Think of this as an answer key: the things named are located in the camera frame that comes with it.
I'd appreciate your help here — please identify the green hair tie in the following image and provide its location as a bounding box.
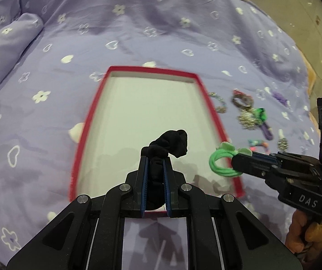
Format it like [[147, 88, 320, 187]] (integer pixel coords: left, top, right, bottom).
[[208, 141, 253, 178]]

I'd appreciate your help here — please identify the black fabric scrunchie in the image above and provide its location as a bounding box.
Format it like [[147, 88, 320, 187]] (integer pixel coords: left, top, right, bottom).
[[141, 130, 187, 210]]

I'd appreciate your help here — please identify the red jewelry box tray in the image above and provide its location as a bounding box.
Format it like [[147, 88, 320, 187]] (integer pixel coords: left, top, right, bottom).
[[69, 66, 245, 199]]

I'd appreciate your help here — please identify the person's right hand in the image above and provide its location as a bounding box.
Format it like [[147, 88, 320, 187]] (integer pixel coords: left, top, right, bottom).
[[285, 210, 322, 260]]

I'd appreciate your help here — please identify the green and purple hair clip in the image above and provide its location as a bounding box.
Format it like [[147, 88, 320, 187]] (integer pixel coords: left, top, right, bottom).
[[253, 108, 274, 141]]

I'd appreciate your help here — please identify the purple floral bed quilt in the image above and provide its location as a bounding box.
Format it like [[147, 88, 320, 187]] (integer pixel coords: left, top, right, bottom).
[[0, 0, 320, 265]]

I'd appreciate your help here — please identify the colorful bead bracelet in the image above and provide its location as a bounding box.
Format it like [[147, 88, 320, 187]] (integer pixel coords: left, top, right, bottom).
[[248, 138, 271, 154]]

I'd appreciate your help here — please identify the silver bead cluster bracelet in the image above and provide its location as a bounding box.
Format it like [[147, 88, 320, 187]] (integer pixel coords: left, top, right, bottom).
[[237, 110, 261, 131]]

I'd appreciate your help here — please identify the dark ring bracelet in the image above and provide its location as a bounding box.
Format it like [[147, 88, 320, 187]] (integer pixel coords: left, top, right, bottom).
[[231, 88, 254, 110]]

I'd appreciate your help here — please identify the silver chain bracelet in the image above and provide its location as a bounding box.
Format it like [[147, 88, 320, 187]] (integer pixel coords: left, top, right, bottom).
[[208, 91, 228, 113]]

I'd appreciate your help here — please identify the purple flower hair tie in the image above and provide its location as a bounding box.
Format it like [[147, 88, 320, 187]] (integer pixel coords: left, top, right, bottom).
[[271, 90, 290, 107]]

